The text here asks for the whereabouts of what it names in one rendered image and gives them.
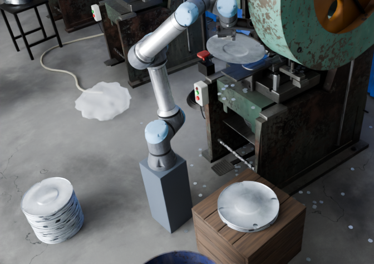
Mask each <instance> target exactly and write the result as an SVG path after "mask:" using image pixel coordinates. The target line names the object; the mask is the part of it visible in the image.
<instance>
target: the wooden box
mask: <svg viewBox="0 0 374 264"><path fill-rule="evenodd" d="M243 181H253V182H258V183H262V184H264V185H266V186H267V187H269V188H270V189H271V190H272V191H273V192H274V193H275V194H276V196H277V199H278V200H279V213H278V217H277V219H276V220H275V222H274V223H273V224H270V226H269V227H268V228H266V229H264V230H262V231H258V232H241V231H237V230H234V229H232V228H230V227H229V226H227V224H225V223H224V222H223V221H222V219H221V218H220V216H219V213H218V198H219V195H220V194H221V192H222V191H223V190H224V189H225V188H226V187H227V186H229V185H231V184H233V183H236V182H238V183H240V182H243ZM191 210H192V214H193V221H194V229H195V236H196V244H197V248H198V251H199V252H200V253H201V254H203V255H205V256H208V257H209V258H211V259H212V260H214V261H215V262H216V263H217V264H287V263H288V262H289V261H290V260H291V259H293V258H294V257H295V256H296V255H297V254H298V253H299V252H300V251H301V247H302V238H303V230H304V221H305V216H306V206H304V205H303V204H302V203H300V202H299V201H297V200H295V199H294V198H292V197H290V196H289V195H288V194H287V193H285V192H283V191H282V190H280V189H279V188H277V187H275V185H273V184H272V183H270V182H269V181H267V180H266V179H264V178H263V177H261V176H260V175H258V174H257V173H255V172H254V171H252V170H251V169H249V168H247V169H246V170H244V171H243V172H241V173H240V174H239V175H237V176H236V177H235V178H233V179H232V180H230V181H229V182H227V183H226V184H225V185H223V186H222V187H221V188H219V189H218V190H216V191H215V192H214V193H212V194H211V195H210V196H208V197H207V198H205V199H204V200H203V201H201V202H200V203H198V204H197V205H196V206H194V207H193V208H192V209H191Z"/></svg>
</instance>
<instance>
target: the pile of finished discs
mask: <svg viewBox="0 0 374 264"><path fill-rule="evenodd" d="M218 213H219V216H220V218H221V219H222V221H223V222H224V223H225V224H227V226H229V227H230V228H232V229H234V230H237V231H241V232H258V231H262V230H264V229H266V228H268V227H269V226H270V224H273V223H274V222H275V220H276V219H277V217H278V213H279V200H278V199H277V196H276V194H275V193H274V192H273V191H272V190H271V189H270V188H269V187H267V186H266V185H264V184H262V183H258V182H253V181H243V182H240V183H238V182H236V183H233V184H231V185H229V186H227V187H226V188H225V189H224V190H223V191H222V192H221V194H220V195H219V198H218Z"/></svg>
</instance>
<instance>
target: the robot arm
mask: <svg viewBox="0 0 374 264"><path fill-rule="evenodd" d="M205 11H208V12H210V13H212V14H215V15H217V16H216V25H217V30H216V31H217V35H218V38H222V39H223V40H232V41H235V36H236V30H243V31H254V30H255V28H254V26H253V23H252V20H251V19H247V18H238V5H237V1H236V0H187V1H186V2H185V3H183V4H181V5H180V6H179V7H178V9H177V10H176V11H175V12H174V13H173V14H172V15H171V16H170V17H169V18H168V19H167V20H166V21H164V22H163V23H162V24H161V25H160V26H159V27H158V28H157V29H156V30H155V31H154V32H152V33H149V34H148V35H146V36H144V38H142V39H141V40H140V41H139V42H137V43H136V44H135V45H133V46H132V47H131V48H130V50H129V53H128V60H129V63H130V64H131V66H132V67H134V68H136V69H139V70H143V69H146V68H147V69H148V71H149V75H150V78H151V82H152V86H153V89H154V93H155V96H156V100H157V103H158V107H159V109H158V110H157V114H158V117H159V119H158V120H154V121H152V122H150V123H149V124H148V125H147V126H146V128H145V138H146V141H147V145H148V149H149V157H148V159H147V162H148V165H149V167H150V168H151V169H152V170H155V171H158V172H162V171H166V170H169V169H171V168H172V167H173V166H174V165H175V164H176V155H175V153H174V151H173V150H172V148H171V144H170V141H171V139H172V138H173V136H174V135H175V134H176V133H177V132H178V130H179V129H180V128H181V127H182V126H183V124H184V123H185V113H184V111H183V110H181V108H180V107H178V105H176V104H175V102H174V98H173V93H172V90H171V86H170V82H169V78H168V73H167V70H166V66H165V64H166V62H167V58H166V53H165V52H166V51H167V50H168V47H169V45H168V44H169V43H170V42H171V41H172V40H173V39H174V38H176V37H177V36H178V35H179V34H181V33H182V31H183V30H185V29H186V28H187V27H189V26H190V25H191V24H192V23H194V22H195V21H196V20H197V19H198V18H199V17H200V16H201V15H202V14H203V13H204V12H205Z"/></svg>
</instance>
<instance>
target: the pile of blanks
mask: <svg viewBox="0 0 374 264"><path fill-rule="evenodd" d="M21 209H22V211H23V209H24V208H22V206H21ZM23 212H24V211H23ZM24 214H25V215H26V217H27V220H28V222H29V223H30V225H31V226H32V228H33V230H34V232H35V234H36V236H37V237H38V239H39V240H41V241H42V242H44V243H49V244H55V243H61V242H64V241H66V240H67V239H70V238H71V237H73V236H74V235H75V234H76V233H77V232H78V231H79V230H80V228H81V227H82V224H83V220H84V215H83V212H82V209H81V206H80V203H79V201H78V199H77V197H76V194H75V192H74V189H73V193H72V197H71V199H70V200H69V201H68V203H67V204H66V205H65V206H64V207H63V208H61V209H60V210H58V211H55V212H54V213H52V214H49V215H47V216H42V217H34V216H30V215H28V214H27V213H25V212H24Z"/></svg>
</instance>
